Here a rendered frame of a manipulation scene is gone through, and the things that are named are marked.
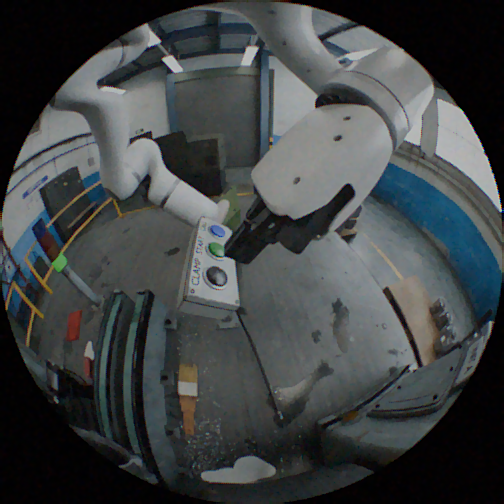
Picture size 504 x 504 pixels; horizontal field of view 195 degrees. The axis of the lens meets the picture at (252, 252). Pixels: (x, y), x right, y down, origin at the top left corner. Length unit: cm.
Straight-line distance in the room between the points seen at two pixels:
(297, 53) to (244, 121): 638
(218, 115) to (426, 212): 751
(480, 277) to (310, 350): 510
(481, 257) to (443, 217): 165
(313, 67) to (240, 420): 63
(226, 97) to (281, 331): 674
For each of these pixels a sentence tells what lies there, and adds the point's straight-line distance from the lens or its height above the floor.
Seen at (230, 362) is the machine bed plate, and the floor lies 80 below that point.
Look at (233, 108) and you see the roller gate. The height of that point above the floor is 243.
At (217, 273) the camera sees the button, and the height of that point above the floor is 107.
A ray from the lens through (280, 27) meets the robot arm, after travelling 22.
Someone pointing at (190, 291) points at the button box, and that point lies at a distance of 17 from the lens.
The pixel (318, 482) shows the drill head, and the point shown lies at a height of 104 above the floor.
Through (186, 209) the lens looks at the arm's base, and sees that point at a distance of 50.
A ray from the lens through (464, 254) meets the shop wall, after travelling 518.
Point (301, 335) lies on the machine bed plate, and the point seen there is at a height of 80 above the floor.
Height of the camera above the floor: 122
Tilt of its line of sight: 44 degrees down
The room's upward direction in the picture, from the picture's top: straight up
